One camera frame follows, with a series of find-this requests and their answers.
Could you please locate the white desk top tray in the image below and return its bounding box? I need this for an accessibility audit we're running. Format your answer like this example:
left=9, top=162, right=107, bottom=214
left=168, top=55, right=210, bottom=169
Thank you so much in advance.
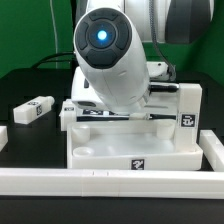
left=67, top=119, right=203, bottom=171

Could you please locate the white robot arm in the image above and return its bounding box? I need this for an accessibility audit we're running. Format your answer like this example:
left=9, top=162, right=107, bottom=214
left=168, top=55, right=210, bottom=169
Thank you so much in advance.
left=72, top=0, right=214, bottom=115

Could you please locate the white front fence bar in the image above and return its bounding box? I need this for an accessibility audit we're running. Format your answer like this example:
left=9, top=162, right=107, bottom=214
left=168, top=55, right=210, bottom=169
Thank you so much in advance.
left=0, top=168, right=224, bottom=199

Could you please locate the white fence bar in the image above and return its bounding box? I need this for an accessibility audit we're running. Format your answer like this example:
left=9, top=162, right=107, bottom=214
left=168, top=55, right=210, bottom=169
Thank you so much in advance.
left=199, top=130, right=224, bottom=172
left=0, top=168, right=224, bottom=199

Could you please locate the white right fence bar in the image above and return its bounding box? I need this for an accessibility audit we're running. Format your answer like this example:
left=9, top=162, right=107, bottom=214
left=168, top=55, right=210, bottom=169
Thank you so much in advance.
left=199, top=130, right=224, bottom=172

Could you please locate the white marker base plate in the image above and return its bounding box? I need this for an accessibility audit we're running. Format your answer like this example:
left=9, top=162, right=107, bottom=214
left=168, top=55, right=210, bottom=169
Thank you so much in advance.
left=59, top=98, right=134, bottom=122

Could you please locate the black cable with connector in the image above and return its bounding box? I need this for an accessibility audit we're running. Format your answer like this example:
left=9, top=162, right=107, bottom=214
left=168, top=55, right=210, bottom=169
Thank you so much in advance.
left=31, top=51, right=76, bottom=70

